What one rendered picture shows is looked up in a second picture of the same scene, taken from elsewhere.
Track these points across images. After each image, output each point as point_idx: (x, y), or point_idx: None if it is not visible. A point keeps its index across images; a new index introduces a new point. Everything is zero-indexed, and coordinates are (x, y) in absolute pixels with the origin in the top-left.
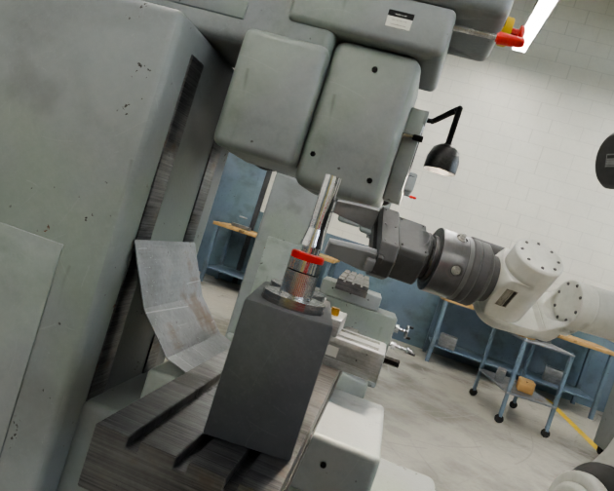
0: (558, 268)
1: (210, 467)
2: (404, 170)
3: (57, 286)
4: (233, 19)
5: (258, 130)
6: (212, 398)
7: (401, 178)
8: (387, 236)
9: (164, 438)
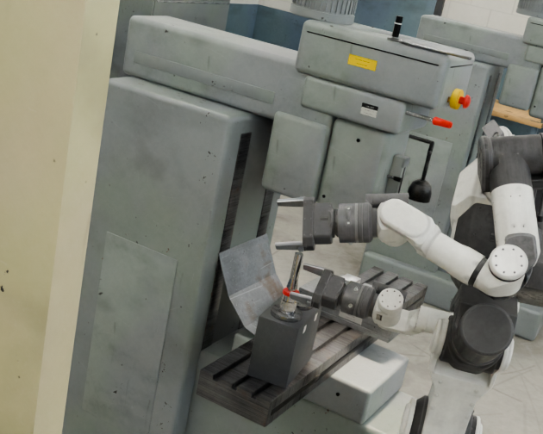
0: (397, 305)
1: (246, 388)
2: None
3: (177, 285)
4: (266, 104)
5: (288, 181)
6: None
7: None
8: (317, 289)
9: (228, 376)
